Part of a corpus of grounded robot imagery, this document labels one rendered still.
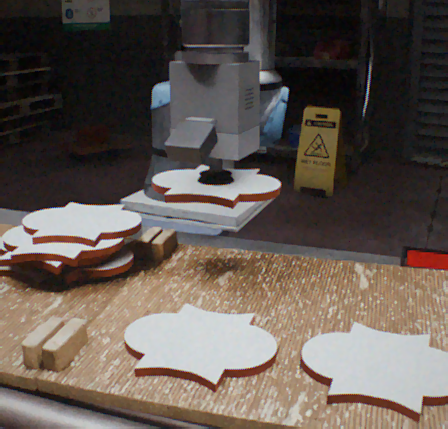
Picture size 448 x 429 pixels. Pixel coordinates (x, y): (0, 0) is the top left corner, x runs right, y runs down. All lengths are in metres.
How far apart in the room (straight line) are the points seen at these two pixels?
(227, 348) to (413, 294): 0.26
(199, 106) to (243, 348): 0.26
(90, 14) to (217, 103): 5.80
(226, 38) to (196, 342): 0.31
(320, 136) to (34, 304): 3.64
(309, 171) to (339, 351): 3.69
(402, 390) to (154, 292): 0.32
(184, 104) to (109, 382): 0.31
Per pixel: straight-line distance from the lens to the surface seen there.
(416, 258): 0.85
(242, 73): 0.63
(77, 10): 6.51
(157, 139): 1.15
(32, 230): 0.75
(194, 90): 0.65
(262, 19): 1.09
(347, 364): 0.56
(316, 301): 0.69
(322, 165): 4.21
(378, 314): 0.67
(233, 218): 1.06
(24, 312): 0.69
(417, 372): 0.56
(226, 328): 0.60
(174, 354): 0.56
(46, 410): 0.56
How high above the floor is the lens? 1.25
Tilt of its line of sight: 18 degrees down
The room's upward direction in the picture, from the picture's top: straight up
